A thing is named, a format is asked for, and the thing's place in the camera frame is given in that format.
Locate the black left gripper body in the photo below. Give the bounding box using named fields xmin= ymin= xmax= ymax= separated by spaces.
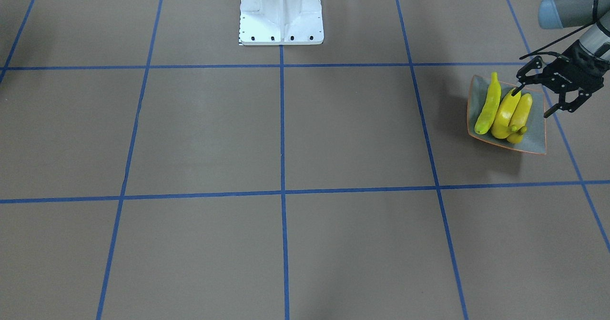
xmin=541 ymin=40 xmax=610 ymax=94

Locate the yellow plastic banana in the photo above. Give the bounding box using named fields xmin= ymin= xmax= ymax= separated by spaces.
xmin=506 ymin=93 xmax=532 ymax=144
xmin=474 ymin=72 xmax=502 ymax=135

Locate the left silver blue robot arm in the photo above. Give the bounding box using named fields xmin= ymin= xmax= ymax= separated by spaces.
xmin=516 ymin=0 xmax=610 ymax=118

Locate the grey square plate orange rim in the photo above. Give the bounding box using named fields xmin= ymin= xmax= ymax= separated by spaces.
xmin=467 ymin=75 xmax=547 ymax=155

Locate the white camera stand pillar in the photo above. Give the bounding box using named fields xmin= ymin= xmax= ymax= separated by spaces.
xmin=238 ymin=0 xmax=325 ymax=45

